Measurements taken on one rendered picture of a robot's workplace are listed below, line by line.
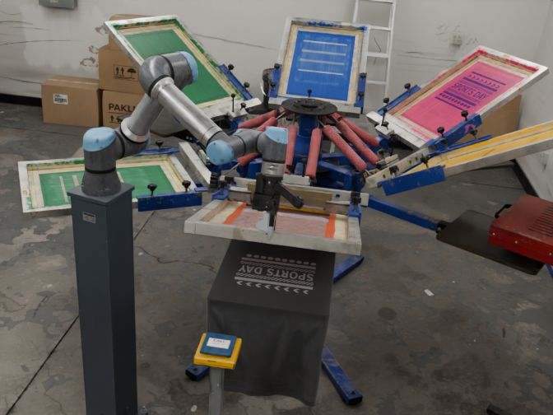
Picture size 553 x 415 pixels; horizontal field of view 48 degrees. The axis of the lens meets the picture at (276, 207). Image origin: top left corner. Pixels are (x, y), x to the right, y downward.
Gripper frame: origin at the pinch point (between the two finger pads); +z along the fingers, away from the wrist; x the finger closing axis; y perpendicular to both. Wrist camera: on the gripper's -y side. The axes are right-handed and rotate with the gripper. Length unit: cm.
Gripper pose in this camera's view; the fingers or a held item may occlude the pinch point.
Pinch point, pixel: (271, 235)
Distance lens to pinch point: 204.1
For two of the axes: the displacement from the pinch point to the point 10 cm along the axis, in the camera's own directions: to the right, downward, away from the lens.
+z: -1.1, 9.8, 1.7
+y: -9.9, -1.2, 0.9
